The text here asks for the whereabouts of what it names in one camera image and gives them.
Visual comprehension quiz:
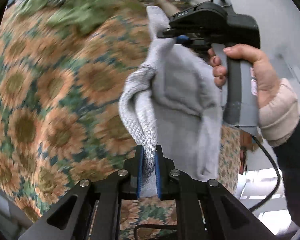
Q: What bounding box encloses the green garment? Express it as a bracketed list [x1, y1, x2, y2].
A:
[18, 0, 146, 35]

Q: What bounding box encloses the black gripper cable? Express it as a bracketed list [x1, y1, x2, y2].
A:
[248, 135, 282, 212]

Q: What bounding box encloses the grey knit sweater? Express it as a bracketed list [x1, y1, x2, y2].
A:
[119, 6, 222, 197]

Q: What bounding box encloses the person right forearm dark sleeve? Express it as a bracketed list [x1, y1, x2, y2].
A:
[273, 120, 300, 226]

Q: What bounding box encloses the person right hand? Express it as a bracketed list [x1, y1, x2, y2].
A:
[207, 43, 300, 147]

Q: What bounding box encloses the sunflower pattern bed cover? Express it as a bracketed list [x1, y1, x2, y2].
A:
[0, 2, 242, 240]

